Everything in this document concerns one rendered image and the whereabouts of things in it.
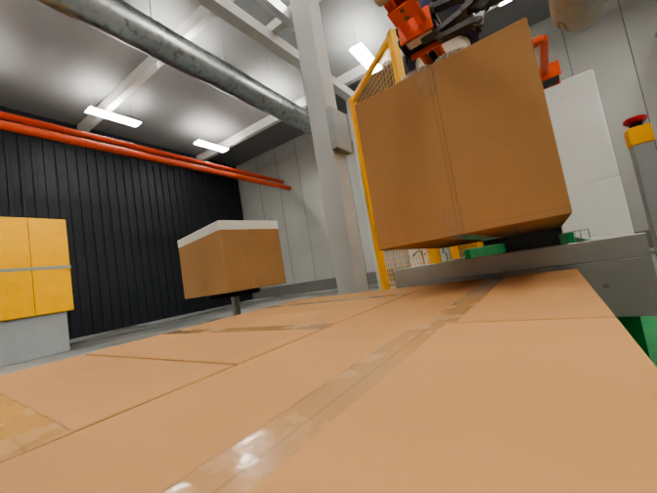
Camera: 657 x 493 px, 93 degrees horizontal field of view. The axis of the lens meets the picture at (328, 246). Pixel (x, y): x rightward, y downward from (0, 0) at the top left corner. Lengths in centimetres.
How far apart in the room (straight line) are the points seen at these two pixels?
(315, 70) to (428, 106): 180
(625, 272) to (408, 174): 63
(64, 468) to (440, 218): 69
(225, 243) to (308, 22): 175
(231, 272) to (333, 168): 100
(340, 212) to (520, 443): 201
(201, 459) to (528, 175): 69
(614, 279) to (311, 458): 101
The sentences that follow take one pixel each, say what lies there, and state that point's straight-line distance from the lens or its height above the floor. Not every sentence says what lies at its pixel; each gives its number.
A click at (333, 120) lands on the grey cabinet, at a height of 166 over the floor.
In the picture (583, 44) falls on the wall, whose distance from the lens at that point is 1112.
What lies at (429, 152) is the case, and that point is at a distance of 79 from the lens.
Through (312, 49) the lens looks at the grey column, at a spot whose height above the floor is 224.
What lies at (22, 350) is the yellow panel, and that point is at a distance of 752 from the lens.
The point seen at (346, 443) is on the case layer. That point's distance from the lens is 21.
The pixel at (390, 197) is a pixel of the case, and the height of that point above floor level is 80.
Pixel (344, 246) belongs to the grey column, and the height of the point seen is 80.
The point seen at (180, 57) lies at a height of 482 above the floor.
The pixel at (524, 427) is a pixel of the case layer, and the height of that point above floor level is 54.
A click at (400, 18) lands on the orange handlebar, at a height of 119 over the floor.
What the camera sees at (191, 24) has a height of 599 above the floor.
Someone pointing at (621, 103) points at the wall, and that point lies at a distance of 1063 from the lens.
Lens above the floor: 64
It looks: 5 degrees up
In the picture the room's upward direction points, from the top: 9 degrees counter-clockwise
